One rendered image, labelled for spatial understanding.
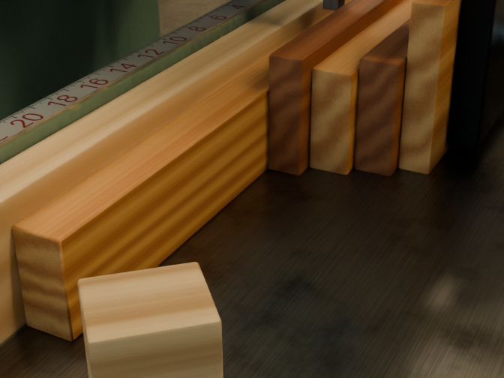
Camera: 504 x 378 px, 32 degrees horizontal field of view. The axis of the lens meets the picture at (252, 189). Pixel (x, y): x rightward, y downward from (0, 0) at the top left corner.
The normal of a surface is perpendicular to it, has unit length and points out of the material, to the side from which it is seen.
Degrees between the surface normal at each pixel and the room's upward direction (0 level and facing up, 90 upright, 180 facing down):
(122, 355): 90
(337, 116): 90
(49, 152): 0
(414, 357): 0
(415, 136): 90
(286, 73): 90
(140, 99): 0
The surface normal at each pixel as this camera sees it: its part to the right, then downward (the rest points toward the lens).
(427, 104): -0.47, 0.42
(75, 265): 0.88, 0.22
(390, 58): 0.00, -0.88
